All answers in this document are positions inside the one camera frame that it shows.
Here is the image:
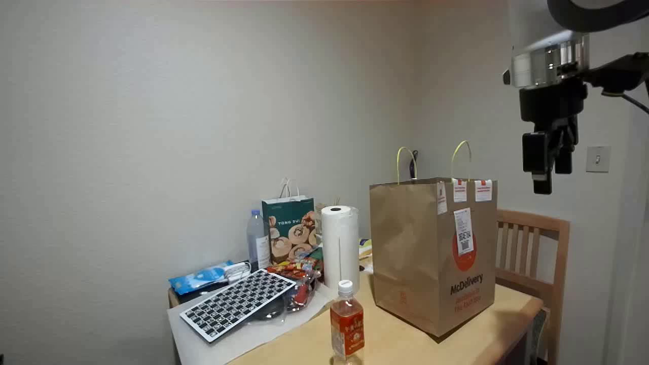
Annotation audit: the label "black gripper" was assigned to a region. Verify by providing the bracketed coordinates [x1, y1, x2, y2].
[519, 79, 588, 194]

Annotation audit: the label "orange labelled plastic bottle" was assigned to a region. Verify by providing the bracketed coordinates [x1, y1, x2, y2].
[331, 280, 364, 365]

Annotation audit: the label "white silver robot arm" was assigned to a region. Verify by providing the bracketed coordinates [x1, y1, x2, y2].
[502, 0, 649, 194]

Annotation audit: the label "brown paper delivery bag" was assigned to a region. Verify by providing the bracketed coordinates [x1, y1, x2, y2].
[370, 170, 498, 339]

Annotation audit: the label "green donut gift bag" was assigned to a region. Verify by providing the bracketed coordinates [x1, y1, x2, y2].
[262, 180, 318, 264]

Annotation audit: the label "clear water bottle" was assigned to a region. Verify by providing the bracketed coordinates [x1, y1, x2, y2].
[248, 209, 270, 269]

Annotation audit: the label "wooden chair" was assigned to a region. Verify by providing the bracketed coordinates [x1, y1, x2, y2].
[496, 209, 570, 365]

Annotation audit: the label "white paper towel roll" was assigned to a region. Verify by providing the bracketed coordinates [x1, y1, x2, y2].
[321, 204, 358, 288]

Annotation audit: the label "red snack packets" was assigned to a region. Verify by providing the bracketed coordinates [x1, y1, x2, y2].
[267, 262, 323, 313]

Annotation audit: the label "blue tissue pack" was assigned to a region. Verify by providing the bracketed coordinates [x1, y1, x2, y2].
[168, 260, 250, 297]

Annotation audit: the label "white wall switch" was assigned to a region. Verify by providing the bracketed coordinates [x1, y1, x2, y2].
[587, 147, 611, 173]

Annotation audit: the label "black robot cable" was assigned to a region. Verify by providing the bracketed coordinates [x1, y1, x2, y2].
[580, 50, 649, 114]

